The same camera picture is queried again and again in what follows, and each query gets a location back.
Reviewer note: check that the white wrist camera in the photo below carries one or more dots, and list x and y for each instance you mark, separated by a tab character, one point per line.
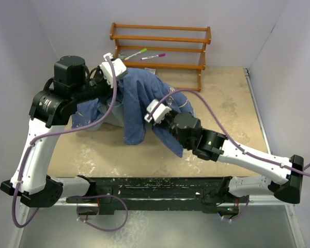
157	113
112	66

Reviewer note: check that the white red label card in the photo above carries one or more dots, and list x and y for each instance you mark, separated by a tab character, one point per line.
153	71

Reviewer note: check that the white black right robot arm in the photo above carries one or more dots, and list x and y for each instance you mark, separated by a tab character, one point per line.
277	176

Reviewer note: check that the pale green small clips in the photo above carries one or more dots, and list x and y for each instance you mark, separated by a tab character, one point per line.
121	54

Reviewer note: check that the magenta cap marker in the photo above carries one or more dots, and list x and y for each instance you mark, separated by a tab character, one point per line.
153	56

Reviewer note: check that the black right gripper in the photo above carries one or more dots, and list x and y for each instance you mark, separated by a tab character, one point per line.
161	123

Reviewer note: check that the light blue pillow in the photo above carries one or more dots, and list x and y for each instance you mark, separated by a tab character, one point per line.
115	117

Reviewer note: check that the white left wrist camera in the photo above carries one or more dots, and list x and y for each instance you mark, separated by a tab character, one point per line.
112	66

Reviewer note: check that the blue printed pillowcase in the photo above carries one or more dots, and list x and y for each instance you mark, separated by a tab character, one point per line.
137	89

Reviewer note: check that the wooden slatted rack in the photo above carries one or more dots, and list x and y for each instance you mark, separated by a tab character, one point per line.
144	54

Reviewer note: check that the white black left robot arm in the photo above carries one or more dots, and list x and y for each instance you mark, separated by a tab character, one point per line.
49	113

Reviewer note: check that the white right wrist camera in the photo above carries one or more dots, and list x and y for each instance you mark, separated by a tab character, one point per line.
157	113

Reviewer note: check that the green cap marker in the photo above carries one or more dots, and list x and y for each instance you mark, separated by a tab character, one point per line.
137	53

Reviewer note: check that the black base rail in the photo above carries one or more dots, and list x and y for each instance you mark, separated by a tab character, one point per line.
206	194

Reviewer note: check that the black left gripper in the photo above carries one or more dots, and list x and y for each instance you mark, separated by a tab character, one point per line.
108	90

